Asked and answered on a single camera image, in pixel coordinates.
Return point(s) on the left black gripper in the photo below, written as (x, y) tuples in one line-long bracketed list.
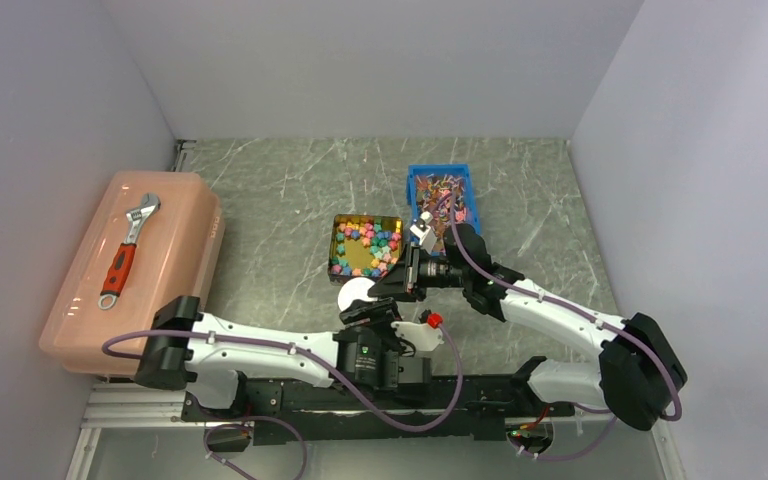
[(381, 314)]

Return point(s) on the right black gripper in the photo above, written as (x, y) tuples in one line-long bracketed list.
[(403, 281)]

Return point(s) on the round white jar lid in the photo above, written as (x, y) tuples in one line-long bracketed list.
[(356, 289)]

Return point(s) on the tin of star candies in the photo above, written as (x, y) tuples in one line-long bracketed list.
[(364, 246)]

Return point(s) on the blue bin of lollipops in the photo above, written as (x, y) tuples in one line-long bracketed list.
[(427, 185)]

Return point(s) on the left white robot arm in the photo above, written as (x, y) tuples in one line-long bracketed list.
[(375, 352)]

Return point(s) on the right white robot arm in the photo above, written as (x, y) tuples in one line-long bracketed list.
[(630, 369)]

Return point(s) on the orange translucent storage box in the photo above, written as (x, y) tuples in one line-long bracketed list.
[(176, 255)]

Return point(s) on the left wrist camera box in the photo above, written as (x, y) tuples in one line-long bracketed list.
[(422, 338)]

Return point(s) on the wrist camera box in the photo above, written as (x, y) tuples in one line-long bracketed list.
[(422, 230), (422, 338)]

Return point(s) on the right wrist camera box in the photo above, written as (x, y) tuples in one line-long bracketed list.
[(422, 230)]

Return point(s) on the red handled adjustable wrench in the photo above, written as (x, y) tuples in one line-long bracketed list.
[(123, 260)]

